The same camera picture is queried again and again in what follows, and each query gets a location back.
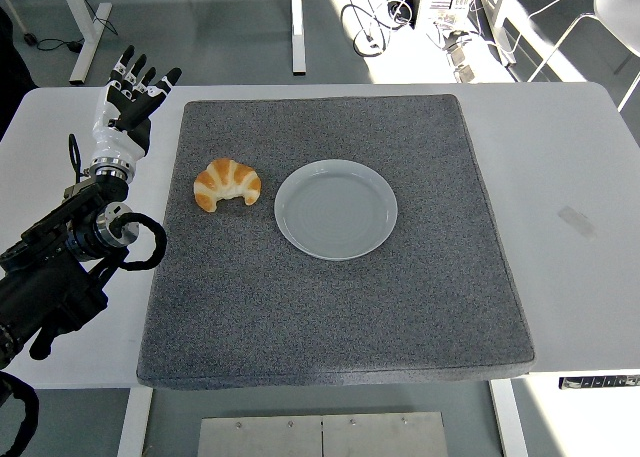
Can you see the white table leg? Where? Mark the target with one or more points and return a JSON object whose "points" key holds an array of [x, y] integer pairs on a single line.
{"points": [[134, 422], [509, 417]]}

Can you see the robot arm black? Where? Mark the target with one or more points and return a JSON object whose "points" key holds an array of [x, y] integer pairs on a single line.
{"points": [[50, 297]]}

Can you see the person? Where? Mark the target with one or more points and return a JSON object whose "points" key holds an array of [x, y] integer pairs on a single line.
{"points": [[12, 77]]}

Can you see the white desk T-leg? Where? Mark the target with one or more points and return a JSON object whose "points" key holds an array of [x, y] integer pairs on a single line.
{"points": [[90, 42], [298, 32]]}

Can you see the white chair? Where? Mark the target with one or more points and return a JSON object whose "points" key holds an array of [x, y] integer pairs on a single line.
{"points": [[620, 7]]}

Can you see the table height control panel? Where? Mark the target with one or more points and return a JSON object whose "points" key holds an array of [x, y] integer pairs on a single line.
{"points": [[600, 382]]}

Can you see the round grey plate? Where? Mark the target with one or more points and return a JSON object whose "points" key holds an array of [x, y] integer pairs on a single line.
{"points": [[335, 212]]}

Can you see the grey speckled mat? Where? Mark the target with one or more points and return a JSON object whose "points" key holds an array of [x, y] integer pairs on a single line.
{"points": [[325, 317]]}

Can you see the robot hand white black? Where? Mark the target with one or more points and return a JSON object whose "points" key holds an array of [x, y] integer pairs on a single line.
{"points": [[117, 137]]}

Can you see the grey power adapter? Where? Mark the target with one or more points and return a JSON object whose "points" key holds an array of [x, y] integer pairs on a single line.
{"points": [[462, 55], [466, 74]]}

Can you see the croissant bread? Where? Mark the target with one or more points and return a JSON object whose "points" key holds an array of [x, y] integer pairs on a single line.
{"points": [[225, 174]]}

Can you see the grey metal plate with screws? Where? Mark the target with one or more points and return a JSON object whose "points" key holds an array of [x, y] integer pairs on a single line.
{"points": [[322, 437]]}

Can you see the clear tape patch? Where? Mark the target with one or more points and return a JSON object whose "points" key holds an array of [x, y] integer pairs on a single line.
{"points": [[576, 222]]}

